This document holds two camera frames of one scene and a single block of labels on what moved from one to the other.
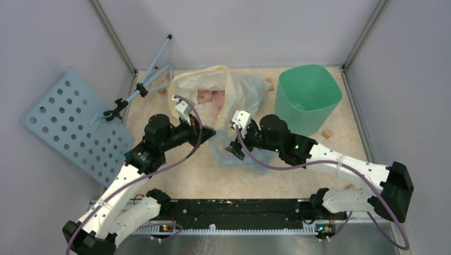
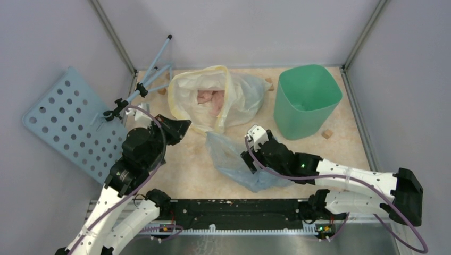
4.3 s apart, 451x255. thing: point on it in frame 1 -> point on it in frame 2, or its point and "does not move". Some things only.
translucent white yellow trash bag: (242, 92) does not move
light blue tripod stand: (142, 87) does not move
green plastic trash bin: (306, 97) does not move
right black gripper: (234, 148) -> (249, 159)
